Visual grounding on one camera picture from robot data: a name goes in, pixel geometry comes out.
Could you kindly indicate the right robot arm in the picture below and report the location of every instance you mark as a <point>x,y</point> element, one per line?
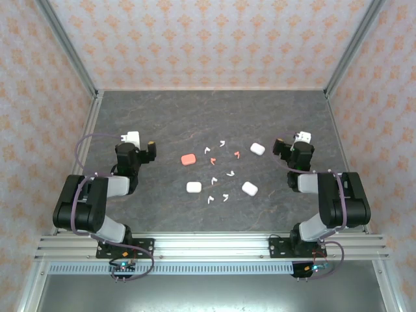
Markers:
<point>351,201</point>

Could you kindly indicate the aluminium corner post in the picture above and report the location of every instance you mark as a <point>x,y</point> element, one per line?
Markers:
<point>354,48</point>
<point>65,45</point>

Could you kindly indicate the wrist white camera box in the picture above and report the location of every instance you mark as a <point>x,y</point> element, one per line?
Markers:
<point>305,136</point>
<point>133,136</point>

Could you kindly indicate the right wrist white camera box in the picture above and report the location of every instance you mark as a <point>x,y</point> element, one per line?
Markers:
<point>305,136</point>

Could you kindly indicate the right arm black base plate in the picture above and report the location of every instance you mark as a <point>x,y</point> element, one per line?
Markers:
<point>278,247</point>

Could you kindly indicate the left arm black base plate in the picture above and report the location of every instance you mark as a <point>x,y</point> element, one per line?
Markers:
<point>144,245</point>

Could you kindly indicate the aluminium mounting rail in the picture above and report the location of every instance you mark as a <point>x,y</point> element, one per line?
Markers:
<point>211,247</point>

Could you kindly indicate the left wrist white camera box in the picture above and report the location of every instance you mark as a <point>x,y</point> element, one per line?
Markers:
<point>133,136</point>

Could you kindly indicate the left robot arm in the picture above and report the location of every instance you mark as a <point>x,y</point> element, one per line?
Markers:
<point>81,201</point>

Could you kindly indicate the aluminium side rail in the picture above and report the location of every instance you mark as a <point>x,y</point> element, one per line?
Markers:
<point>337,130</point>
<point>94,110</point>

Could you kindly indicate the white earbud charging case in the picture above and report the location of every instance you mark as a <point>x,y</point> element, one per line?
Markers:
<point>194,187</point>
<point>249,188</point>
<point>257,149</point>

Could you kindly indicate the orange earbud charging case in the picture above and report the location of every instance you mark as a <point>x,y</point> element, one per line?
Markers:
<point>188,159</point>

